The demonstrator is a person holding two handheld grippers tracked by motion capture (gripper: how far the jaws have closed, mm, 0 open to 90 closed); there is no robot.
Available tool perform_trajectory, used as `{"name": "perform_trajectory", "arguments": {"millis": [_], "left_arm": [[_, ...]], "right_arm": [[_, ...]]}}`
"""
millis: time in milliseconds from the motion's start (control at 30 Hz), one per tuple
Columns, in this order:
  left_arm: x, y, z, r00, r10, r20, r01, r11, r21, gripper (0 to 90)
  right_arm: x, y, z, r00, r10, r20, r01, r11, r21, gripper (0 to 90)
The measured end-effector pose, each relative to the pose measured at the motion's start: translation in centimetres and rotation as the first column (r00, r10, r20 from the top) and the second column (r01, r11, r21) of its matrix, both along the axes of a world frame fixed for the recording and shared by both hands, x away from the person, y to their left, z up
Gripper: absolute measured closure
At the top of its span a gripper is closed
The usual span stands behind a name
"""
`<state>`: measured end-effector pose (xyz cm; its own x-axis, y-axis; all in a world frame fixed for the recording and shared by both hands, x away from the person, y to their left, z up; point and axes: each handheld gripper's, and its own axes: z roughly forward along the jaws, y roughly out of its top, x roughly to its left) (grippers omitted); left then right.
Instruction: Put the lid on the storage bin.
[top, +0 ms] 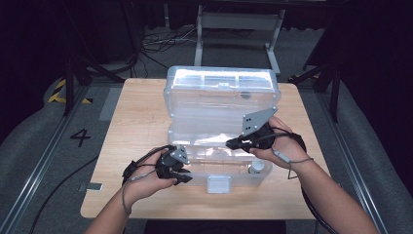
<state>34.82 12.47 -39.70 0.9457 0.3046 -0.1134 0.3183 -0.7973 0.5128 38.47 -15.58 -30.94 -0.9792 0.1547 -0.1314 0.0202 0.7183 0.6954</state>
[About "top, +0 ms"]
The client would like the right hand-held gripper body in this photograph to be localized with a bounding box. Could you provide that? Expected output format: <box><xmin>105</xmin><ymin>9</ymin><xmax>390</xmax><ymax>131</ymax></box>
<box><xmin>241</xmin><ymin>106</ymin><xmax>280</xmax><ymax>151</ymax></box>

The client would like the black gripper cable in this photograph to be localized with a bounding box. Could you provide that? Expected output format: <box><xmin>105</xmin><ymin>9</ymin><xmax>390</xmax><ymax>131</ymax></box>
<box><xmin>272</xmin><ymin>126</ymin><xmax>330</xmax><ymax>234</ymax></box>
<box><xmin>28</xmin><ymin>144</ymin><xmax>178</xmax><ymax>234</ymax></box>

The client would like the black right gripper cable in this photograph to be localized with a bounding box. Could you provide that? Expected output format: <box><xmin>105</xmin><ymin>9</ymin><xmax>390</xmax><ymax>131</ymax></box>
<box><xmin>272</xmin><ymin>126</ymin><xmax>330</xmax><ymax>234</ymax></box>

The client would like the person's dark clothing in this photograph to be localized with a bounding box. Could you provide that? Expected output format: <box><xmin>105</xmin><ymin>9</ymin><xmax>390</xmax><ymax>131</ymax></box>
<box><xmin>143</xmin><ymin>219</ymin><xmax>287</xmax><ymax>234</ymax></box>

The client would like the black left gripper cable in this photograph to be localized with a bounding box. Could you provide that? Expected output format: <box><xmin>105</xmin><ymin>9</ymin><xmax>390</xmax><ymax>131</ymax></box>
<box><xmin>28</xmin><ymin>144</ymin><xmax>178</xmax><ymax>234</ymax></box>

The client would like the clear plastic storage box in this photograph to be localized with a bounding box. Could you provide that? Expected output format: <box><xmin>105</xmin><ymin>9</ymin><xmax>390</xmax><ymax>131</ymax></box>
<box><xmin>163</xmin><ymin>65</ymin><xmax>282</xmax><ymax>195</ymax></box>

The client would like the white metal desk frame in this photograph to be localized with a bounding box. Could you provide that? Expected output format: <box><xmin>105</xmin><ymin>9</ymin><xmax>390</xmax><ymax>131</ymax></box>
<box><xmin>193</xmin><ymin>4</ymin><xmax>286</xmax><ymax>77</ymax></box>

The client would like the grey left wrist lanyard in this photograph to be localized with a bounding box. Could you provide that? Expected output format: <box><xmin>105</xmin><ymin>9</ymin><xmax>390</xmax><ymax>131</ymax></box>
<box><xmin>121</xmin><ymin>170</ymin><xmax>157</xmax><ymax>216</ymax></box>

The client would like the tangle of floor cables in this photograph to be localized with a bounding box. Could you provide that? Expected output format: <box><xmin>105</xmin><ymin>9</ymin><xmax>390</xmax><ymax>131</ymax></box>
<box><xmin>139</xmin><ymin>25</ymin><xmax>200</xmax><ymax>81</ymax></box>

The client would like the aluminium floor rail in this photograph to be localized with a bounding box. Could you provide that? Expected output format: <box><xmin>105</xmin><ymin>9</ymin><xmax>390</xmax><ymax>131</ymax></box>
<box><xmin>0</xmin><ymin>85</ymin><xmax>92</xmax><ymax>234</ymax></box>
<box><xmin>316</xmin><ymin>91</ymin><xmax>393</xmax><ymax>234</ymax></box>

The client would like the person's right hand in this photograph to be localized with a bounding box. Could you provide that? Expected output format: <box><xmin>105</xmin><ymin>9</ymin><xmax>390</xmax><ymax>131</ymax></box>
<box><xmin>249</xmin><ymin>116</ymin><xmax>315</xmax><ymax>171</ymax></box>

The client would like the large grey floor tape patch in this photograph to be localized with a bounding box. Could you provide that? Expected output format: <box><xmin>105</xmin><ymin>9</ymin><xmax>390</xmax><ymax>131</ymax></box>
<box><xmin>97</xmin><ymin>87</ymin><xmax>124</xmax><ymax>122</ymax></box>

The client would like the small white bottle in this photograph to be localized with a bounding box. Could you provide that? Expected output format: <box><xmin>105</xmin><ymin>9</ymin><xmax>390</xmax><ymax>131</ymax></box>
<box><xmin>247</xmin><ymin>160</ymin><xmax>266</xmax><ymax>176</ymax></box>

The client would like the grey right wrist lanyard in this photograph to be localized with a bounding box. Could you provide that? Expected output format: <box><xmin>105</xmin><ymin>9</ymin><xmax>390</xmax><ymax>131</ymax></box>
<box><xmin>272</xmin><ymin>148</ymin><xmax>315</xmax><ymax>180</ymax></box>

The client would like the grey wrist lanyard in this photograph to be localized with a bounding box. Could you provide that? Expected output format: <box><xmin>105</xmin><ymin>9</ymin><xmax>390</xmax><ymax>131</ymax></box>
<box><xmin>272</xmin><ymin>148</ymin><xmax>315</xmax><ymax>180</ymax></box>
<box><xmin>121</xmin><ymin>170</ymin><xmax>157</xmax><ymax>216</ymax></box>

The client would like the black metal stand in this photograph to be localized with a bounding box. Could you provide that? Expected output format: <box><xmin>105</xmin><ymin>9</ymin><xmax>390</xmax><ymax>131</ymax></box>
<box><xmin>287</xmin><ymin>62</ymin><xmax>343</xmax><ymax>124</ymax></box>
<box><xmin>61</xmin><ymin>53</ymin><xmax>127</xmax><ymax>117</ymax></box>

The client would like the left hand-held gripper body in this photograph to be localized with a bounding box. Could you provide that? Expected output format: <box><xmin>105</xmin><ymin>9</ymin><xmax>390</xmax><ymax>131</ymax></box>
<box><xmin>154</xmin><ymin>145</ymin><xmax>191</xmax><ymax>186</ymax></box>

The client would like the person's left hand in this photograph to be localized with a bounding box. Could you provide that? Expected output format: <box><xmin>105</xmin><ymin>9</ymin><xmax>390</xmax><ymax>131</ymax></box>
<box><xmin>123</xmin><ymin>147</ymin><xmax>178</xmax><ymax>205</ymax></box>

